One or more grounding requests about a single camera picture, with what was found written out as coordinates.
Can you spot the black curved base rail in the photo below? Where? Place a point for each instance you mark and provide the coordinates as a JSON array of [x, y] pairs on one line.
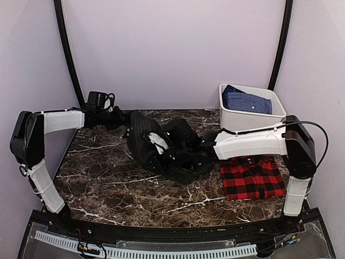
[[260, 231]]

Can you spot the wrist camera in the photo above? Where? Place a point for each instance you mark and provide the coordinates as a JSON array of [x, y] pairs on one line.
[[155, 143], [109, 102]]

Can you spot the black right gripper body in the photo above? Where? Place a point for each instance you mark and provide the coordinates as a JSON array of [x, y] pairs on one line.
[[181, 155]]

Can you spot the black pinstriped long sleeve shirt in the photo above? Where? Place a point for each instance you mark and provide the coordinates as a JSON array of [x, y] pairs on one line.
[[176, 133]]

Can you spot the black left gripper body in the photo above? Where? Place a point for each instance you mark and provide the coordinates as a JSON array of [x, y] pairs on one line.
[[112, 121]]

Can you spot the red black plaid folded shirt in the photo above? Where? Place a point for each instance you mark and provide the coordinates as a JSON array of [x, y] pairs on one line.
[[251, 178]]

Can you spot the blue checked shirt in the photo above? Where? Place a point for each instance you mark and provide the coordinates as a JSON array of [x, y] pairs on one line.
[[237, 100]]

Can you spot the white slotted cable duct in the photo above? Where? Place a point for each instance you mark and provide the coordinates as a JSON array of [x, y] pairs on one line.
[[129, 249]]

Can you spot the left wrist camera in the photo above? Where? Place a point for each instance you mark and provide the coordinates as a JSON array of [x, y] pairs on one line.
[[109, 102]]

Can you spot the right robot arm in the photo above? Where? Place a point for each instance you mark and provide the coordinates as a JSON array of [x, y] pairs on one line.
[[291, 146]]

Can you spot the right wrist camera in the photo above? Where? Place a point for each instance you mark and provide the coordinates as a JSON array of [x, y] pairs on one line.
[[155, 143]]

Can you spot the white plastic bin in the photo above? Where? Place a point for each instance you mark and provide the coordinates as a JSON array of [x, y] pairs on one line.
[[239, 120]]

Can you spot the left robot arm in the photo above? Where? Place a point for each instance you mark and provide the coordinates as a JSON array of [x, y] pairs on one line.
[[28, 140]]

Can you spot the left black frame post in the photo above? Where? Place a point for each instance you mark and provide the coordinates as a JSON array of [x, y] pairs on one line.
[[58, 6]]

